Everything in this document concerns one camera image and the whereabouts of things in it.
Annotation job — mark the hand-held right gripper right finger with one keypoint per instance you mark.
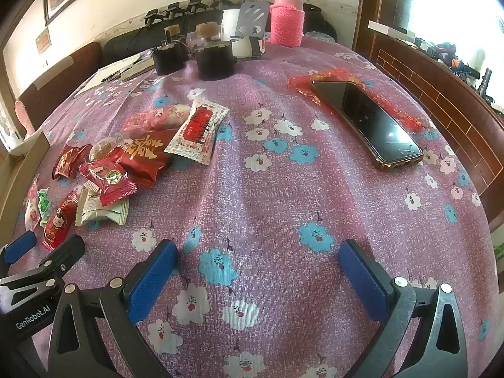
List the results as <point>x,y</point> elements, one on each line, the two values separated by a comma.
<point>362,279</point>

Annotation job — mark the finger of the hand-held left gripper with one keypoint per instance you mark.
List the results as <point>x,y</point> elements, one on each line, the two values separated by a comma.
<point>21,244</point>
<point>67,250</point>

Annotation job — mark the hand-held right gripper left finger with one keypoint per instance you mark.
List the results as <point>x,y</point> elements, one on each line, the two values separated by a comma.
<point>153,279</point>

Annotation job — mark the cardboard box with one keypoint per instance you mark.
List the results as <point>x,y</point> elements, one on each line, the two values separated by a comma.
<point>19,181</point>

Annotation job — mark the red gold snack packet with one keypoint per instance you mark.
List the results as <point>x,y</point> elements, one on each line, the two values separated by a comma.
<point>147,157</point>

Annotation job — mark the round tan pastry packet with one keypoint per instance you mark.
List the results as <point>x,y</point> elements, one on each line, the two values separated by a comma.
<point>103,149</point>

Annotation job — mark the purple floral tablecloth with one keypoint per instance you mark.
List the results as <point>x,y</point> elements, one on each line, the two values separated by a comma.
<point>275,189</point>

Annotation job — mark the black smartphone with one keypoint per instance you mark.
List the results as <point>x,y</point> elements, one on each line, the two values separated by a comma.
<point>370,124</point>

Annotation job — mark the white red snack packet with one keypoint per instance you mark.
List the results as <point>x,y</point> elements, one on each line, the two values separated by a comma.
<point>197,130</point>

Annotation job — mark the brown armchair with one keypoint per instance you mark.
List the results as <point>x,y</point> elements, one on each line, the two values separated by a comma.
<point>59,82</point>

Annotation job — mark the white paper sheet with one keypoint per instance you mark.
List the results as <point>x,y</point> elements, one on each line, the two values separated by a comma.
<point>96,78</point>

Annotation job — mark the pens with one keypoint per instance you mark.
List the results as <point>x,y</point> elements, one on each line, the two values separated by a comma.
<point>122,69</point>

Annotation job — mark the greenish notebook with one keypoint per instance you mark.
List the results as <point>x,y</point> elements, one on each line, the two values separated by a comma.
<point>139,67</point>

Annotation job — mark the wooden cabinet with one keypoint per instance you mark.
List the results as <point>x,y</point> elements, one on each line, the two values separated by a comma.
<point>433,90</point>

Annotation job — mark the red plastic wrapper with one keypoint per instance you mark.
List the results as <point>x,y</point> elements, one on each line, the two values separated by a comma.
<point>334,76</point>

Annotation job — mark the black sofa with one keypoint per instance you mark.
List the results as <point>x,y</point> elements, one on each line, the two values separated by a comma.
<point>126,43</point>

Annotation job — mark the small black round holder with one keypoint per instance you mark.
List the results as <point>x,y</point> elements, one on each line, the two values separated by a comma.
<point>169,59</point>

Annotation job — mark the large black round holder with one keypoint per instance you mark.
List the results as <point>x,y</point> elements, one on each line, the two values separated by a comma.
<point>214,63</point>

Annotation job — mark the dark tool clutter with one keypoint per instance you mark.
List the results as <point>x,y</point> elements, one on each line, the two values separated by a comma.
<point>453,57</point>

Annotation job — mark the black device on sofa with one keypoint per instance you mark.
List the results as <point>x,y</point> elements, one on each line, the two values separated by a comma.
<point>173,10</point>
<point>195,4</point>
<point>220,0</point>
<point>154,16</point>

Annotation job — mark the white flat box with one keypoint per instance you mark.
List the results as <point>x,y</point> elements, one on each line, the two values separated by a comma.
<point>388,28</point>

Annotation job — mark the white container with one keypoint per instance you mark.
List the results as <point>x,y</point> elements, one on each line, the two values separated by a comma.
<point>229,23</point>

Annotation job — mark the pink thermos flask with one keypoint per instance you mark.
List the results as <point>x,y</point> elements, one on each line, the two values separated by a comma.
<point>286,19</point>

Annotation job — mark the grey phone stand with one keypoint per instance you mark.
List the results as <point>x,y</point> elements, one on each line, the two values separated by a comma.
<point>252,15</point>

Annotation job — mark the wall plaque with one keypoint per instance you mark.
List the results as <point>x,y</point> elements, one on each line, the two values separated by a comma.
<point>42,41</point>

